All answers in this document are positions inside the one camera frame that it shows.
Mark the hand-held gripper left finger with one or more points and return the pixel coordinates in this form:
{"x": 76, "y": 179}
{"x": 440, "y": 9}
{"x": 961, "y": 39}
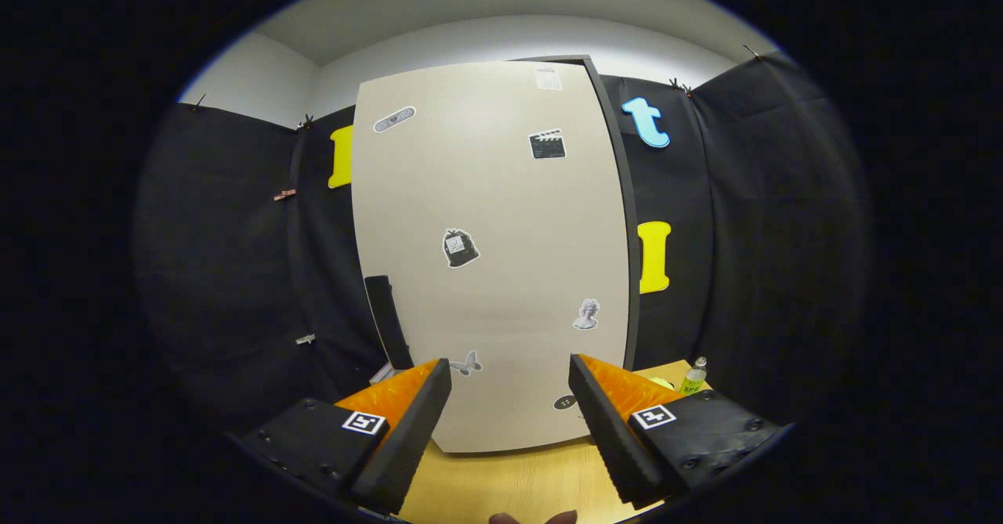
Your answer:
{"x": 407, "y": 438}

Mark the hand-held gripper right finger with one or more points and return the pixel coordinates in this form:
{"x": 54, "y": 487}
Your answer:
{"x": 607, "y": 438}

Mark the dark grey shoe cabinet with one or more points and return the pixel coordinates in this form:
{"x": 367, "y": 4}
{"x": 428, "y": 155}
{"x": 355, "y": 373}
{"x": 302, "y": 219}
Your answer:
{"x": 635, "y": 273}

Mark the beige shoe cabinet door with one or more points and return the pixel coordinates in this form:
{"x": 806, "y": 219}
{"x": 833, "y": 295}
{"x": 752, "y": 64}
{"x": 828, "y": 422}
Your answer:
{"x": 486, "y": 195}

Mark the white cover book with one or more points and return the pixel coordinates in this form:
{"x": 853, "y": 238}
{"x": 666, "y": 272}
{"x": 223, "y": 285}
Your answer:
{"x": 382, "y": 374}

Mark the yellow ball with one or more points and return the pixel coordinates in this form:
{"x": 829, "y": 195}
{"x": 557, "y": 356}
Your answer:
{"x": 663, "y": 383}

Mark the green drink bottle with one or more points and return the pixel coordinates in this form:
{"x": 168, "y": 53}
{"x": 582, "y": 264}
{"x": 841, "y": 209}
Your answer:
{"x": 693, "y": 383}

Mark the black backdrop cloth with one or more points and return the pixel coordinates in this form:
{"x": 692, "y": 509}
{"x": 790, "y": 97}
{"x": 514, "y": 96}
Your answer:
{"x": 783, "y": 234}

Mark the wooden clothes peg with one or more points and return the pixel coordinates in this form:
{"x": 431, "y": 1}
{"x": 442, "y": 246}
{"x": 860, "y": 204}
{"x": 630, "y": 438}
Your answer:
{"x": 285, "y": 194}

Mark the black binder clip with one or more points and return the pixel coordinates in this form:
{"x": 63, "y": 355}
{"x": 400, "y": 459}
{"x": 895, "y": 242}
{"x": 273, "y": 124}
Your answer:
{"x": 678, "y": 86}
{"x": 304, "y": 122}
{"x": 198, "y": 103}
{"x": 752, "y": 52}

